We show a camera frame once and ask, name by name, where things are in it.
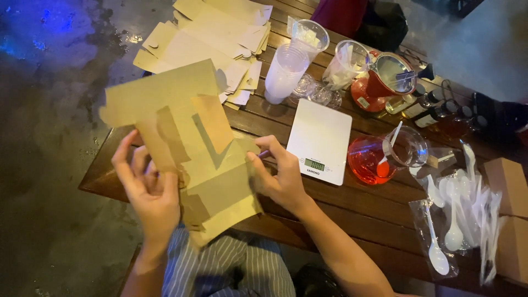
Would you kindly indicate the person's right hand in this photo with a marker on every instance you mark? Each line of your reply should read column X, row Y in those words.
column 284, row 181

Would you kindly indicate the person's left hand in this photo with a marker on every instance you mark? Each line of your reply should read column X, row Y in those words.
column 154, row 206

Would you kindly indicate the person's left fingers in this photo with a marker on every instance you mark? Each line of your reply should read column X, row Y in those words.
column 123, row 154

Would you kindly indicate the kraft cardboard box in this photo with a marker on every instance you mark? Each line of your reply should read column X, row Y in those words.
column 513, row 251
column 210, row 173
column 509, row 185

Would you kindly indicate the pile of flat kraft boxes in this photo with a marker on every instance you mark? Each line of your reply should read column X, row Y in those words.
column 206, row 37

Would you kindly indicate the striped apron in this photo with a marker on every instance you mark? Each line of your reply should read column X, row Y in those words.
column 227, row 268

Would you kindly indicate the stack of clear plastic cups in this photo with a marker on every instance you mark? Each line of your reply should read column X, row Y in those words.
column 284, row 72

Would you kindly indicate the white digital kitchen scale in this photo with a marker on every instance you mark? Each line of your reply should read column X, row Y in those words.
column 319, row 136

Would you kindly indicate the clear plastic dome lids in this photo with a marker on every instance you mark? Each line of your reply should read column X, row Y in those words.
column 317, row 93

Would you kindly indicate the clear cup with small packets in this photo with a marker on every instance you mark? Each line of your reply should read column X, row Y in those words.
column 309, row 39

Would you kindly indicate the black shoe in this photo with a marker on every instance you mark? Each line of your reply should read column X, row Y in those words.
column 319, row 282

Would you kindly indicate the clear cup with white sachets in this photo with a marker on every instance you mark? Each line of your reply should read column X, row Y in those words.
column 344, row 66

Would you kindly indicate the glass beaker with red liquid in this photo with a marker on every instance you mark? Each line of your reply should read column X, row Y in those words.
column 367, row 159

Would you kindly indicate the maroon bag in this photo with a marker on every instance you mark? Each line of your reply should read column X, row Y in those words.
column 338, row 16

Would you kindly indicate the white plastic spoon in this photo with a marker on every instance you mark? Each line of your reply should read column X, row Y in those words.
column 390, row 150

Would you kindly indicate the red glass pitcher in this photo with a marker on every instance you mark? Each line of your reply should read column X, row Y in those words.
column 381, row 82

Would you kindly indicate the clear bottle with yellow liquid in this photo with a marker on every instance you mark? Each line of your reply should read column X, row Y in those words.
column 400, row 103

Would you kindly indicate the black bag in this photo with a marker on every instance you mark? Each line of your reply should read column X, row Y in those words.
column 381, row 24

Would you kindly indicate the dark bottle with white label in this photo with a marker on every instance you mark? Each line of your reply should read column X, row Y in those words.
column 420, row 108
column 433, row 116

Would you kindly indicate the amber glass bottle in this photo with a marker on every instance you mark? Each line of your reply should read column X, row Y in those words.
column 456, row 123

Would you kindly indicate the pile of wrapped white spoons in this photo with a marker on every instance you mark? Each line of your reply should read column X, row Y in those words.
column 458, row 218

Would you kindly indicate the black pouch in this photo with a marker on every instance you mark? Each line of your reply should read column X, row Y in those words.
column 499, row 117

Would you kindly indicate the closed kraft cardboard box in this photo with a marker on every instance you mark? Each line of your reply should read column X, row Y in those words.
column 509, row 185
column 513, row 251

